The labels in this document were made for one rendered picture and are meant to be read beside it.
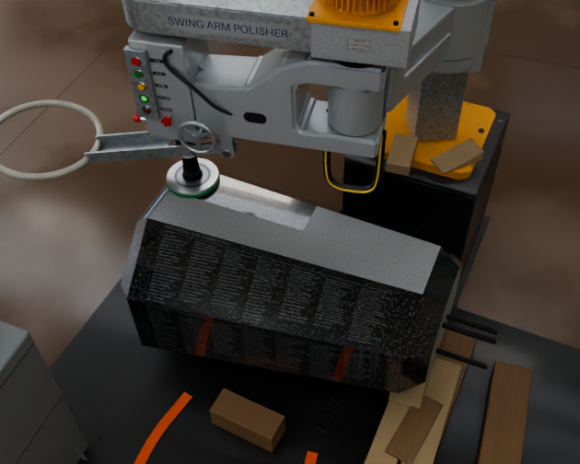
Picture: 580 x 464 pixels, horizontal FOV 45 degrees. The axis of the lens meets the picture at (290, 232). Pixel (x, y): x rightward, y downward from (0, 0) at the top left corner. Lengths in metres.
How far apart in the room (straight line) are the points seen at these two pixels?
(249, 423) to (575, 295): 1.74
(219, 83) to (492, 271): 1.88
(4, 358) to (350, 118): 1.39
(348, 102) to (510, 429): 1.55
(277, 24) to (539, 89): 2.98
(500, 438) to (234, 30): 1.93
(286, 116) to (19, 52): 3.40
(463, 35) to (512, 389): 1.50
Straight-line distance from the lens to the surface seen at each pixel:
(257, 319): 2.69
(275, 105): 2.44
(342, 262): 2.62
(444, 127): 3.17
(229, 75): 2.51
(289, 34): 2.26
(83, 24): 5.74
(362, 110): 2.39
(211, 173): 2.94
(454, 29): 2.79
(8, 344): 2.58
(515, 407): 3.23
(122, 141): 3.04
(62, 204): 4.23
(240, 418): 3.06
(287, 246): 2.67
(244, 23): 2.28
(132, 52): 2.49
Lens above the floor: 2.83
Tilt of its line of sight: 48 degrees down
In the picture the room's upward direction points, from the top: 2 degrees counter-clockwise
